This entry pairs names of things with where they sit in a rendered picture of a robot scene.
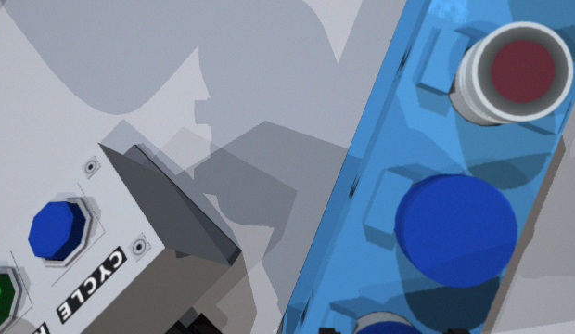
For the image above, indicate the grey two-button control box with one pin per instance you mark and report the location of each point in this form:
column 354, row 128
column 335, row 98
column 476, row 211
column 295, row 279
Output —
column 122, row 250

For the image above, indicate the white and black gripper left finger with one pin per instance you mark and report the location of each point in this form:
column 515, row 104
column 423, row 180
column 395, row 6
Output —
column 328, row 331

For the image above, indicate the white tube neck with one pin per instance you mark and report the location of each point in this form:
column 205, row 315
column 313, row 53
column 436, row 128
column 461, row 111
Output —
column 520, row 72

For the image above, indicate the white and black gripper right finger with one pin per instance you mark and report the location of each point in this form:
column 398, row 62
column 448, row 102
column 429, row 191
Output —
column 457, row 331

